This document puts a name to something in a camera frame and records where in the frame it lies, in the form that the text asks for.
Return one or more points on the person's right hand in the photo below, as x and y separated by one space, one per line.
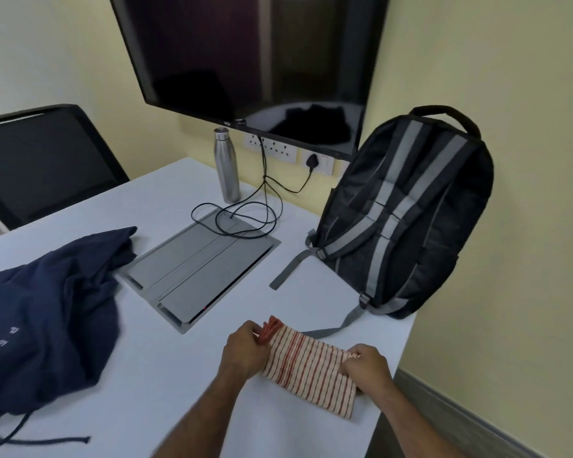
370 372

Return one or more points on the person's left hand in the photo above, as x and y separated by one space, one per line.
243 350

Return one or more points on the red striped cloth clothes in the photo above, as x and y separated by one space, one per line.
310 372

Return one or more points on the black grey backpack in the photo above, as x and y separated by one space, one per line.
410 209

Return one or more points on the navy blue hoodie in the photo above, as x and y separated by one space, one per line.
52 310

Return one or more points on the person's left forearm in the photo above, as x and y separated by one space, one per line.
196 419

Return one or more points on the person's right forearm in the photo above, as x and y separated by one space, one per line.
415 424

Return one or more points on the steel water bottle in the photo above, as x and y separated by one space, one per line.
227 171

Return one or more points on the black mesh back chair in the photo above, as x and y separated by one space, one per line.
43 162

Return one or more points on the black television screen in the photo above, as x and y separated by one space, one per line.
248 52

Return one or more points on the white wall switch plate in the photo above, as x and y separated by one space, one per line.
326 166

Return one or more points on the white wall socket strip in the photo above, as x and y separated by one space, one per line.
272 148

